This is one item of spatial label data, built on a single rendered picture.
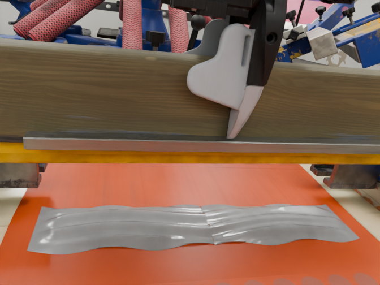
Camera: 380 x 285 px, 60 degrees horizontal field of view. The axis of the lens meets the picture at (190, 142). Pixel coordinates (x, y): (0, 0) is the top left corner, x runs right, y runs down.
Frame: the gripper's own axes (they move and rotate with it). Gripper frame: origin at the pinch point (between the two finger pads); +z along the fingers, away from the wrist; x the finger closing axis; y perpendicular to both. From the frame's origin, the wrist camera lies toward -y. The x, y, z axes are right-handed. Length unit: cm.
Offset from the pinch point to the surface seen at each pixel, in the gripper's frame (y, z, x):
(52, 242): 15.7, 13.5, 0.6
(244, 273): -1.9, 13.7, 5.6
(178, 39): -5, -1, -58
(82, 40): 21, 8, -103
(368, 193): -25.5, 12.4, -6.6
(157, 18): -3, -3, -89
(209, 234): 0.1, 13.3, 0.3
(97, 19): 30, 23, -422
